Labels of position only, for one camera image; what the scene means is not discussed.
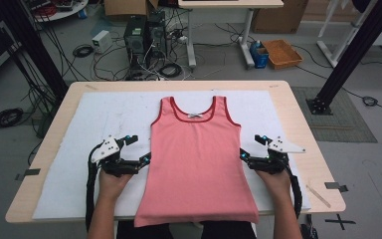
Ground white metal stand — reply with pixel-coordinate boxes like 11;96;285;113
315;0;382;69

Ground black metal frame post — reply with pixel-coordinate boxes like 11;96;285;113
305;0;382;117
0;0;70;103

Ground orange basket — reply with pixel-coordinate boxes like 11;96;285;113
261;39;304;71

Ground person's left hand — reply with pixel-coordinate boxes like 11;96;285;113
98;170;133;202

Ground thin wooden stick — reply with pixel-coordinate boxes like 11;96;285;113
305;184;332;209

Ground grey floor mat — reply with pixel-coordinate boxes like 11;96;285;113
290;86;378;144

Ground person's black shoe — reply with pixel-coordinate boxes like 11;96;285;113
299;213;319;239

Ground blue box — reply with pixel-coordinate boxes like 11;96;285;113
249;40;270;70

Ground person's right hand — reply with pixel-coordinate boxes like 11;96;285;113
257;167;292;200

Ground white-legged desk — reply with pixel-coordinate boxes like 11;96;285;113
177;0;285;70

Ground black computer tower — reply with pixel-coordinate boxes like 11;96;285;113
145;10;169;68
123;15;147;70

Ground black tape cross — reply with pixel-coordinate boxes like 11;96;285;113
324;213;357;231

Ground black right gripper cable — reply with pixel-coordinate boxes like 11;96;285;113
283;163;303;220

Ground coiled black cable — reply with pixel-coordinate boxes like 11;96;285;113
0;107;25;130
72;44;95;59
361;95;379;108
158;62;183;80

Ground black tape strip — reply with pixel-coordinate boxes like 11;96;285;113
14;167;42;182
323;181;349;193

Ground pink tank top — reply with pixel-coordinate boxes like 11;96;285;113
133;96;260;228

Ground white power supply box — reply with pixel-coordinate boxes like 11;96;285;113
91;30;113;55

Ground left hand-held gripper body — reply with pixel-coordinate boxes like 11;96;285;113
91;134;143;177

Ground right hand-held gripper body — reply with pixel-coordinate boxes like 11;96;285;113
249;135;306;175

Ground large cardboard box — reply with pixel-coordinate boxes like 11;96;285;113
251;0;309;35

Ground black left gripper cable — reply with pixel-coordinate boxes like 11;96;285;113
85;142;104;232

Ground round white table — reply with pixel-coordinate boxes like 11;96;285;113
29;0;90;23

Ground person's black trousers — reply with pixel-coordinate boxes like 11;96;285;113
115;220;259;239

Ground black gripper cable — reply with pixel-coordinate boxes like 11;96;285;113
283;163;303;220
85;142;104;232

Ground white foam mat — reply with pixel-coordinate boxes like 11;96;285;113
32;90;312;221

